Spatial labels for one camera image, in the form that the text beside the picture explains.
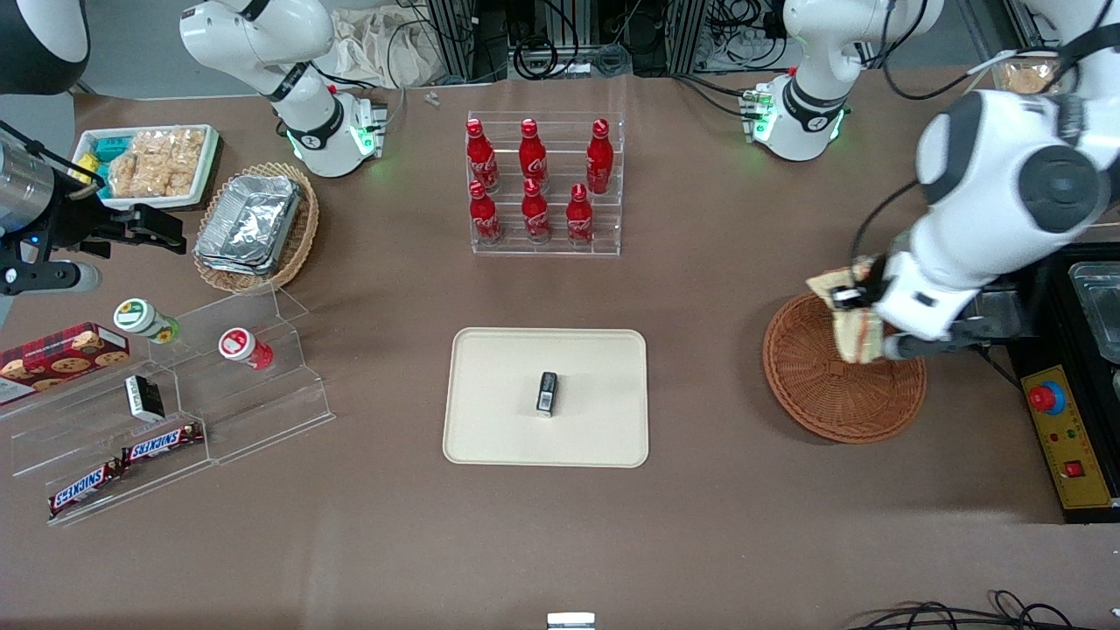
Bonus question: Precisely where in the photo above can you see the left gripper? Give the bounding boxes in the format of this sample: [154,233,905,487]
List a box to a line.
[830,248,983,344]

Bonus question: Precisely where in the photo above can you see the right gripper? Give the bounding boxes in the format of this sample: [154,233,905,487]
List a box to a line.
[0,138,188,260]

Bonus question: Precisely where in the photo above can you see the triangle sandwich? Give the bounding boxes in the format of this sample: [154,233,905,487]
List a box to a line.
[805,257,886,366]

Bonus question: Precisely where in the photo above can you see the white rectangular snack tray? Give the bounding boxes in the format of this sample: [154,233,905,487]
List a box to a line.
[72,123,221,212]

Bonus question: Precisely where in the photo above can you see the round brown wicker basket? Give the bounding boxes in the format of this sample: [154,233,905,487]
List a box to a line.
[762,291,928,445]

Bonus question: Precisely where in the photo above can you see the oval tan wicker basket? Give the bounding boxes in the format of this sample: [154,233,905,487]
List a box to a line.
[192,161,321,296]

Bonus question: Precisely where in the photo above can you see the cream plastic tray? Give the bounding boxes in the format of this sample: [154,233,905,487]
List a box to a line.
[443,327,650,469]

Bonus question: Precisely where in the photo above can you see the bag of rice crackers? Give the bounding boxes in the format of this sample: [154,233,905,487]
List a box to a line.
[106,128,207,200]

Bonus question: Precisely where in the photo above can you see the stacked aluminium foil trays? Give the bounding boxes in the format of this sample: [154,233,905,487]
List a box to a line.
[193,173,305,277]

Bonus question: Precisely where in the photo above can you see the green lidded cup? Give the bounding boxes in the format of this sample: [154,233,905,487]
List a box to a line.
[113,297,183,345]

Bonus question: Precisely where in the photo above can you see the red lidded cup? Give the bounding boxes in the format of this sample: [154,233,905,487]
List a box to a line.
[217,326,276,372]

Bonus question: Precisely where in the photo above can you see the red cookie box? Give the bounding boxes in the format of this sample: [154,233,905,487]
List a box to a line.
[0,321,131,406]

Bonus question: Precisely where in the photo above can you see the black and white small box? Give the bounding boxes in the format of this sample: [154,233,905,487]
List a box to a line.
[123,374,166,424]

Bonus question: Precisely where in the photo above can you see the clear acrylic step shelf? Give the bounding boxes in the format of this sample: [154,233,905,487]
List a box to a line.
[0,283,337,528]

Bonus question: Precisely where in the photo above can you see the snickers chocolate bar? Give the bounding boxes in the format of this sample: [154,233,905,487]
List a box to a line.
[47,460,124,518]
[120,423,205,466]

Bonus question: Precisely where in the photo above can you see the metal pan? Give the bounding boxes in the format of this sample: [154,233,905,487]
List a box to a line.
[1068,260,1120,365]

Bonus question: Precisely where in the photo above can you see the clear acrylic snack bin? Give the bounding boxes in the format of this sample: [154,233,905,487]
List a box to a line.
[968,49,1067,97]

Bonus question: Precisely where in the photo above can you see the black control box yellow panel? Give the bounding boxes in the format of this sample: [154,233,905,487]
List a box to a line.
[1004,243,1120,526]

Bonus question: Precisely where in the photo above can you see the red cola bottle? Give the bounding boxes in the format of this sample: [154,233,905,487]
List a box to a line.
[521,178,553,244]
[468,179,505,247]
[465,118,501,194]
[585,118,615,196]
[518,117,550,190]
[565,182,597,247]

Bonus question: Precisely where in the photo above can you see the beige cloth bag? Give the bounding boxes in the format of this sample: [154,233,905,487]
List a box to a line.
[328,7,443,90]

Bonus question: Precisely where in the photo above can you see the clear acrylic bottle rack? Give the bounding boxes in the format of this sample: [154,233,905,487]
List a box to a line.
[465,110,627,258]

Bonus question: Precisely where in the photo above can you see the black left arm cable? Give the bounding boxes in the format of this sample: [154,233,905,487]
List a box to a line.
[850,0,1120,265]

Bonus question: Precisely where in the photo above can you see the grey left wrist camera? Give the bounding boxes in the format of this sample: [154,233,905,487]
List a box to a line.
[883,318,1000,362]

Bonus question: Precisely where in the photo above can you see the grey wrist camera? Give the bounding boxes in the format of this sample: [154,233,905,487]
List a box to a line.
[0,261,103,296]
[883,318,1000,362]

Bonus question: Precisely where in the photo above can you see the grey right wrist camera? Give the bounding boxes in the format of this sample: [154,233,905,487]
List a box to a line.
[0,261,103,296]

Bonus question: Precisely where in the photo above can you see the black power cable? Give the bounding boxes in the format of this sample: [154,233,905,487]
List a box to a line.
[978,345,1025,391]

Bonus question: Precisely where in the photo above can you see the black floor cables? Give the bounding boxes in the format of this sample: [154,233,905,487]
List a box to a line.
[847,590,1120,630]

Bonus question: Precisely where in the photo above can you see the aluminium profile frame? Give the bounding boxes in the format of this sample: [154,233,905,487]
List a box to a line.
[427,0,510,85]

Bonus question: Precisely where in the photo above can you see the coiled black cable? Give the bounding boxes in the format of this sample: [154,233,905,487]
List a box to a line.
[513,37,559,81]

